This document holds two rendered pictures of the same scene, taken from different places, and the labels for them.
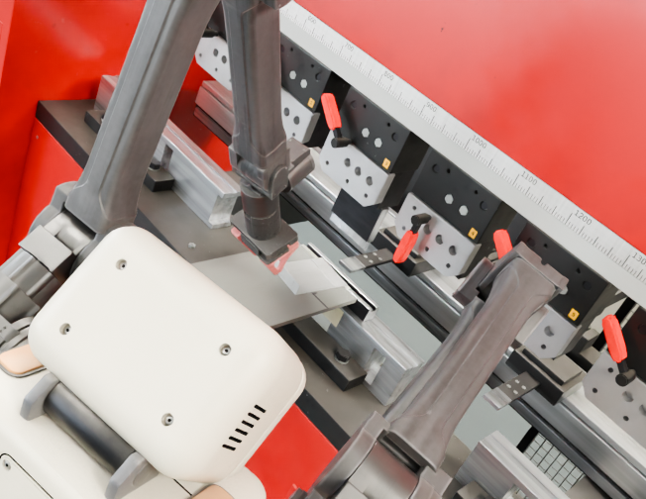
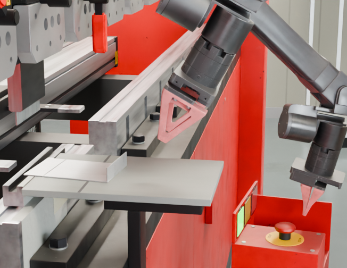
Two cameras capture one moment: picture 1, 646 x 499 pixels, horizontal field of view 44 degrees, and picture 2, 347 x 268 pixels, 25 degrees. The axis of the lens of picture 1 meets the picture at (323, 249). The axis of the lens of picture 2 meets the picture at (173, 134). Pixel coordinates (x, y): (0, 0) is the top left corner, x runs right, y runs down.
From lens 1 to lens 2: 193 cm
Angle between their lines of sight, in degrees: 102
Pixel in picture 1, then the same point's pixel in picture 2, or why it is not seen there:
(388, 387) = not seen: hidden behind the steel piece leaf
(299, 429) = (153, 253)
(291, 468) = not seen: outside the picture
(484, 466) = (120, 131)
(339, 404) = not seen: hidden behind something
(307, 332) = (90, 217)
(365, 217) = (38, 74)
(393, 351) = (80, 150)
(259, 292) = (166, 173)
